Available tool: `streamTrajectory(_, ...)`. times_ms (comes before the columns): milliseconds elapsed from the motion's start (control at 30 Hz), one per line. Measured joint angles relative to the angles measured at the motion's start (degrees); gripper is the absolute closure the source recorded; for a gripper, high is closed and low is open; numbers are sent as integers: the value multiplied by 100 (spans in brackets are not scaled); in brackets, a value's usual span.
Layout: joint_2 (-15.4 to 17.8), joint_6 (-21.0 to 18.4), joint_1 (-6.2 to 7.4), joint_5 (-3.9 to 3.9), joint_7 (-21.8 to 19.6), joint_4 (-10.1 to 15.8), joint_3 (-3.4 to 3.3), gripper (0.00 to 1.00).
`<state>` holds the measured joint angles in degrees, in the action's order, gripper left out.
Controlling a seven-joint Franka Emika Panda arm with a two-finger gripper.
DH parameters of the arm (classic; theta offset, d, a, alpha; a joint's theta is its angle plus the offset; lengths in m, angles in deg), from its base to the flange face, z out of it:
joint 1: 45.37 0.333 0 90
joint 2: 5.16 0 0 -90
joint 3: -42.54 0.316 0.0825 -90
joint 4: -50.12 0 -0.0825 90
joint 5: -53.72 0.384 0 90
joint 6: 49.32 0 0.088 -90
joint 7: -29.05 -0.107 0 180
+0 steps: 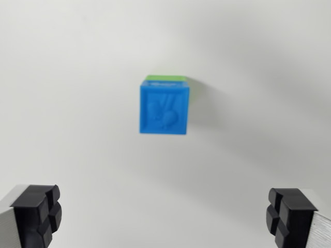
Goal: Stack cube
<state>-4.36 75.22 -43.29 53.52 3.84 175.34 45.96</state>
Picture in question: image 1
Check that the blue embossed soft cube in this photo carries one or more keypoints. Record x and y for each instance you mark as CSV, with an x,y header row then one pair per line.
x,y
165,111

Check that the green embossed soft cube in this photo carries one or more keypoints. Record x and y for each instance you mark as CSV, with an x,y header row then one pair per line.
x,y
165,77

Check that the black-padded silver gripper right finger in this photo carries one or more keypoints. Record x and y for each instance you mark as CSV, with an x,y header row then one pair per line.
x,y
294,217

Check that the black-padded silver gripper left finger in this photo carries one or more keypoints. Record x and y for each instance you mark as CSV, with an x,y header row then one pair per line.
x,y
31,214

